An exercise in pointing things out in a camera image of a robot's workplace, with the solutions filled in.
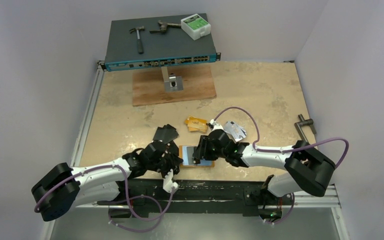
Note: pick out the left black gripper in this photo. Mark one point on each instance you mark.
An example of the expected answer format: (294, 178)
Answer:
(174, 161)

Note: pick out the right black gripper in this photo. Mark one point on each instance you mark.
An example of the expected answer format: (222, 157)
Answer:
(202, 152)

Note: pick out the orange leather card holder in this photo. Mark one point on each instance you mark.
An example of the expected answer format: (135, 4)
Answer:
(189, 160)

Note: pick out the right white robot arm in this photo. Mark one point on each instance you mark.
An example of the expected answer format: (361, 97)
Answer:
(307, 169)

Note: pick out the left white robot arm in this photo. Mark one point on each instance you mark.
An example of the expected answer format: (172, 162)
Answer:
(65, 187)

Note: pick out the wooden board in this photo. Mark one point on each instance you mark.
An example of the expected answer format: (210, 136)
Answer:
(148, 87)

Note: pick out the claw hammer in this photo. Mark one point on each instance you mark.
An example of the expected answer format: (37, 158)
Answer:
(139, 43)

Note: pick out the white green electrical box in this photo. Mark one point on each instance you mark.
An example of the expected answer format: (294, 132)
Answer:
(195, 26)

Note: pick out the rusty pliers tool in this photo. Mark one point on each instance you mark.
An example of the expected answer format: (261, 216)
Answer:
(164, 26)

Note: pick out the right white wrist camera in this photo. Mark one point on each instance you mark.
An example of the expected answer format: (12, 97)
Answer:
(214, 125)

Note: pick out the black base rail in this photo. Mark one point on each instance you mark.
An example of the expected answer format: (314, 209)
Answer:
(248, 198)

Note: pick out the metal post bracket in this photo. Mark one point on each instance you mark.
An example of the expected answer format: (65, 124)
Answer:
(172, 82)

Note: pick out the blue network switch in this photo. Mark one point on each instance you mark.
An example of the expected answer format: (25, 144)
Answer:
(174, 48)

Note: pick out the aluminium frame rail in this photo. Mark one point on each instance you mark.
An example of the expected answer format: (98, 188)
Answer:
(263, 97)

